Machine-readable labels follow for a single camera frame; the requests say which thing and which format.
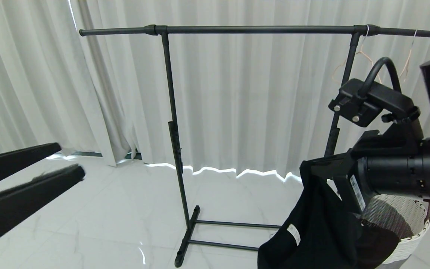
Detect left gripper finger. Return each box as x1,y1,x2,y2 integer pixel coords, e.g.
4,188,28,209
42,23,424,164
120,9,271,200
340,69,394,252
0,164,86,255
0,143,62,186

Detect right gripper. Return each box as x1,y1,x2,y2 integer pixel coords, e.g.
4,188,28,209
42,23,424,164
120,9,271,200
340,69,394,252
306,144,430,214

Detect black t-shirt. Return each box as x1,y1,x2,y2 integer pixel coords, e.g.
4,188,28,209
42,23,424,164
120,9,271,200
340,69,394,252
257,161,402,269

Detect pink clothes hanger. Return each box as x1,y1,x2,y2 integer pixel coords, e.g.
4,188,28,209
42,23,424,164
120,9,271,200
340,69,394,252
332,27,383,85
399,30,418,83

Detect white laundry basket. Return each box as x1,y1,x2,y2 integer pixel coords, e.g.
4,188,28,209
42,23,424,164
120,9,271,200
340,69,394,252
361,194,430,268

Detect black clothes rack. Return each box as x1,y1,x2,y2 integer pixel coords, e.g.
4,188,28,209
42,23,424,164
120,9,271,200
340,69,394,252
79,24,430,268

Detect white curtain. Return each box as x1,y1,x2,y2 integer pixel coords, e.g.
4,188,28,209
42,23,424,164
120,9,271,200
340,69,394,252
0,0,120,167
68,0,430,183

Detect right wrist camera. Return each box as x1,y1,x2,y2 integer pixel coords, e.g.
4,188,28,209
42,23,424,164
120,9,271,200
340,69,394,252
329,78,424,148

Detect black cable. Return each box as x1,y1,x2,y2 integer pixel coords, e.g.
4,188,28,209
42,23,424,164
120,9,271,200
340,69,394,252
357,57,402,98

